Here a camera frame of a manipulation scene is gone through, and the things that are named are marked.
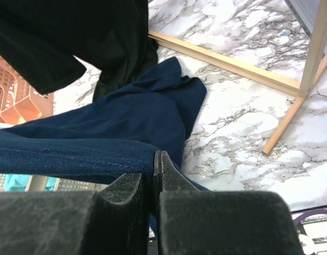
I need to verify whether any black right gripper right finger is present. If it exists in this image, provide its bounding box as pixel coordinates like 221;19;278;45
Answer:
154;151;303;254

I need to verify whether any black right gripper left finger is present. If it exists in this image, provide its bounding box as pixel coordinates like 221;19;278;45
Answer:
0;174;149;254

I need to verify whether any navy blue t shirt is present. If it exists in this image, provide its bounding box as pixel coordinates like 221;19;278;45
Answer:
0;56;211;237

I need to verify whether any black t shirt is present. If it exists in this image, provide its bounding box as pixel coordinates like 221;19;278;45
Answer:
0;1;158;100

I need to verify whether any white perforated laundry basket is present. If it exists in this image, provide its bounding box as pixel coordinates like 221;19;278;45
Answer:
0;174;107;192

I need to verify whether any teal cloth in basket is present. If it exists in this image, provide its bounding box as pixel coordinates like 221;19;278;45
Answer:
4;174;57;192

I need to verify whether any orange plastic file organizer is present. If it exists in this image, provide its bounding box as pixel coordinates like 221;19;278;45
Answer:
0;56;53;125

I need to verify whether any wooden clothes rack frame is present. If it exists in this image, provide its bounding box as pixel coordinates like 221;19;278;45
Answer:
148;0;327;155

